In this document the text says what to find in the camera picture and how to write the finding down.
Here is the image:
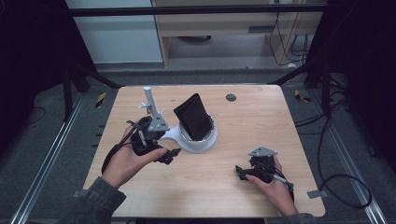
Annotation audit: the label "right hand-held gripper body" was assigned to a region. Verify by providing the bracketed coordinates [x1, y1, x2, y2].
[247, 147, 278, 184]

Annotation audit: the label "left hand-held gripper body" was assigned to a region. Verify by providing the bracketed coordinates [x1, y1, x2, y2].
[126, 112, 172, 157]

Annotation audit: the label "white bowl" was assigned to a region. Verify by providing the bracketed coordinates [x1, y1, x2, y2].
[178, 115, 217, 145]

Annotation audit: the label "black leather wallet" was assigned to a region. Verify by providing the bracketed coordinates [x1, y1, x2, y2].
[173, 92, 213, 142]

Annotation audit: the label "white key stand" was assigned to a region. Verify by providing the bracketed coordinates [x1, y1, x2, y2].
[138, 86, 219, 154]

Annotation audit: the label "person's right hand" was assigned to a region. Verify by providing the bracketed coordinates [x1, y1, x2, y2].
[245, 155, 299, 217]

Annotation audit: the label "person's left hand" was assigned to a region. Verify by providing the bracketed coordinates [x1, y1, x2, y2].
[101, 124, 169, 189]

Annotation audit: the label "yellow black striped tape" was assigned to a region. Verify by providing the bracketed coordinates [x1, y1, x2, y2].
[94, 91, 107, 109]
[294, 89, 312, 104]

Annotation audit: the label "black metal stand leg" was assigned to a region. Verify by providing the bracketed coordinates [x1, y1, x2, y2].
[61, 60, 124, 122]
[267, 57, 333, 119]

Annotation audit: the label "white cabinet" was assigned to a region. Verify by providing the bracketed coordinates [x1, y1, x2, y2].
[64, 0, 163, 65]

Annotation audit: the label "dark curtain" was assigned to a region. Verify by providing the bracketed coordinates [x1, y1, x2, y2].
[0, 0, 96, 153]
[306, 0, 396, 174]

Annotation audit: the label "light wooden desk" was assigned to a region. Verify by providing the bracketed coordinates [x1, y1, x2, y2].
[150, 0, 328, 68]

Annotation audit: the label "black horizontal bar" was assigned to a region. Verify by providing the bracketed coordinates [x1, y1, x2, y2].
[66, 4, 328, 18]

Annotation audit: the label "right gripper cable grey plug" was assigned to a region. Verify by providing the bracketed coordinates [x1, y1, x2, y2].
[261, 161, 296, 203]

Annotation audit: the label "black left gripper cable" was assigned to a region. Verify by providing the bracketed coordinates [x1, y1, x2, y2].
[101, 120, 148, 175]

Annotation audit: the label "black looped floor cable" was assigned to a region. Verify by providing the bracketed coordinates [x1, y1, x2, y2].
[293, 111, 374, 210]

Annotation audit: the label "aluminium floor rail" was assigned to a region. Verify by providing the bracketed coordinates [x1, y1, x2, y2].
[311, 90, 389, 224]
[9, 92, 86, 224]

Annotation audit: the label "thin black floor cable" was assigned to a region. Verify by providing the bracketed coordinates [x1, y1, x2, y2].
[23, 106, 47, 126]

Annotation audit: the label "black hanging desk cables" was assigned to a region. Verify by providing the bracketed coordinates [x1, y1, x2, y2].
[268, 12, 310, 67]

